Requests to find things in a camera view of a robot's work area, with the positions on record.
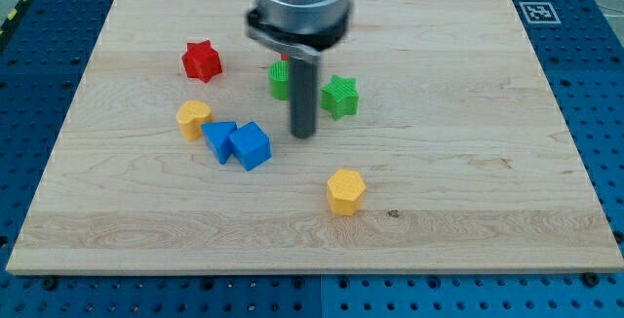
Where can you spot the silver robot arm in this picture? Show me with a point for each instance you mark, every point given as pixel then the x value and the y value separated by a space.
pixel 300 29

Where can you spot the yellow heart block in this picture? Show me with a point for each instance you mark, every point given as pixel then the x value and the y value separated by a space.
pixel 191 115

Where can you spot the green star block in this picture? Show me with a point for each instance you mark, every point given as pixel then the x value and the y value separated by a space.
pixel 340 97

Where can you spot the yellow hexagon block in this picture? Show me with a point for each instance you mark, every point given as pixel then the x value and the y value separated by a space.
pixel 345 192

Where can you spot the blue cube block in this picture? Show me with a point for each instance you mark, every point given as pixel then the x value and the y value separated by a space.
pixel 250 145

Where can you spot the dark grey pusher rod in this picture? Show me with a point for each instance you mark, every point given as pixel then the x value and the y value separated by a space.
pixel 303 87

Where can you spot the green cylinder block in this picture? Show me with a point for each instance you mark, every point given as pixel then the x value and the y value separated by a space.
pixel 278 76

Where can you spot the blue triangle block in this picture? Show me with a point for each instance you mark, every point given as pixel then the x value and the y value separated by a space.
pixel 216 136

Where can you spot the wooden board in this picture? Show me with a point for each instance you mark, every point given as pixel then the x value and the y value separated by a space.
pixel 468 164

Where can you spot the red star block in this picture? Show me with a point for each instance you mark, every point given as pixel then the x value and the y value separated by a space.
pixel 201 61

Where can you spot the white fiducial marker tag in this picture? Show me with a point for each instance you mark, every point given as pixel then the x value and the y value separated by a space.
pixel 537 12

